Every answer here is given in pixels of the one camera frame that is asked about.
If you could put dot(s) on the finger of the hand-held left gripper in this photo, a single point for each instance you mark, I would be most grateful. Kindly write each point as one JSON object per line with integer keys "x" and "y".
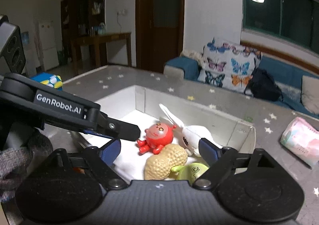
{"x": 124, "y": 131}
{"x": 91, "y": 131}

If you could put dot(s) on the grey cushion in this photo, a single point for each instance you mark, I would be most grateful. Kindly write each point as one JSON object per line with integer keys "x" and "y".
{"x": 310, "y": 93}

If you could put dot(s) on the blue sofa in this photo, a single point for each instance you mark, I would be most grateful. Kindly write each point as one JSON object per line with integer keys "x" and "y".
{"x": 184, "y": 68}

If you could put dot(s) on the teal jar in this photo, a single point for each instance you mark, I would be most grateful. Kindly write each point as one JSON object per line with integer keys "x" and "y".
{"x": 101, "y": 28}

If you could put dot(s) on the white fridge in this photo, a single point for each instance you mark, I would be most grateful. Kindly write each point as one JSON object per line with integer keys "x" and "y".
{"x": 48, "y": 45}

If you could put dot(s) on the grey cardboard box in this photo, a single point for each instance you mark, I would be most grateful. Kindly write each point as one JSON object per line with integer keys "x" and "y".
{"x": 154, "y": 100}

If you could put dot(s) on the dark wooden shelf cabinet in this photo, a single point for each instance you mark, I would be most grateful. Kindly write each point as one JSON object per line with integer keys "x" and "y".
{"x": 74, "y": 16}

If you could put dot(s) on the pink tissue pack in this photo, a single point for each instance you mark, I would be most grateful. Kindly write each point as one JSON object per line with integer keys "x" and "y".
{"x": 299, "y": 140}

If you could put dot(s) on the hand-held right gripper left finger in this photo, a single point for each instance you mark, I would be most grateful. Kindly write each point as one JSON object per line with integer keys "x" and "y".
{"x": 111, "y": 150}

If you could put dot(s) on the green framed window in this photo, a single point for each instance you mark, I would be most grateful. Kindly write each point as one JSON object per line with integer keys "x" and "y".
{"x": 286, "y": 11}

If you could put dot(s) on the beige peanut toy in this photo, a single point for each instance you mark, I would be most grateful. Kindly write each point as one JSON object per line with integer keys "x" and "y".
{"x": 164, "y": 162}

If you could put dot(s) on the black bag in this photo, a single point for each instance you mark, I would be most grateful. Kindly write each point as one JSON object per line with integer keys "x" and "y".
{"x": 264, "y": 85}

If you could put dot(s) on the white plush rabbit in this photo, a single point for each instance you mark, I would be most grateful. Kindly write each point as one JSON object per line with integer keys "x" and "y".
{"x": 194, "y": 133}

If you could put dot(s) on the green round toy figure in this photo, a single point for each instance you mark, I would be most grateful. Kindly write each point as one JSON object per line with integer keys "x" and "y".
{"x": 192, "y": 172}

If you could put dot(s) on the blue dotted tissue box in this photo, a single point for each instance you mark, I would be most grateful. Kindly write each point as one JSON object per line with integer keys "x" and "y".
{"x": 44, "y": 78}

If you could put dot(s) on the person's left hand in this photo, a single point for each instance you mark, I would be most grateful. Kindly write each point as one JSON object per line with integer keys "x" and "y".
{"x": 15, "y": 167}

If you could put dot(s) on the water dispenser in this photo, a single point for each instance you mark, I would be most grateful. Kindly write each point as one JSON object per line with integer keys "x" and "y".
{"x": 26, "y": 38}

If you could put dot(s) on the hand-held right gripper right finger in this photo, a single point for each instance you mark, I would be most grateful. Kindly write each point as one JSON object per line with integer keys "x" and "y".
{"x": 209, "y": 151}

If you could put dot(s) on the butterfly print pillow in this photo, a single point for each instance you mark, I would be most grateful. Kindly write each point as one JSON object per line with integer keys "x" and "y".
{"x": 224, "y": 65}

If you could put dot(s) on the white wall outlet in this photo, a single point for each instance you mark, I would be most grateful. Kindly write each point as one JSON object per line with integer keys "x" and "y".
{"x": 121, "y": 12}

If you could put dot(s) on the red round toy figure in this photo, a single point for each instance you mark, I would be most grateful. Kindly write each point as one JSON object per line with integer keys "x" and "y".
{"x": 159, "y": 138}

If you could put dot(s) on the wooden side table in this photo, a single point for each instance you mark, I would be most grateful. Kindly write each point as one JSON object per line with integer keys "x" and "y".
{"x": 109, "y": 37}

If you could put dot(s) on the beige blanket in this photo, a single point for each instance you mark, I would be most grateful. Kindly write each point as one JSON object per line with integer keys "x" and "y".
{"x": 190, "y": 54}

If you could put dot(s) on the dark wooden door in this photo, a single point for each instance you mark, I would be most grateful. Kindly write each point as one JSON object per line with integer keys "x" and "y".
{"x": 162, "y": 40}

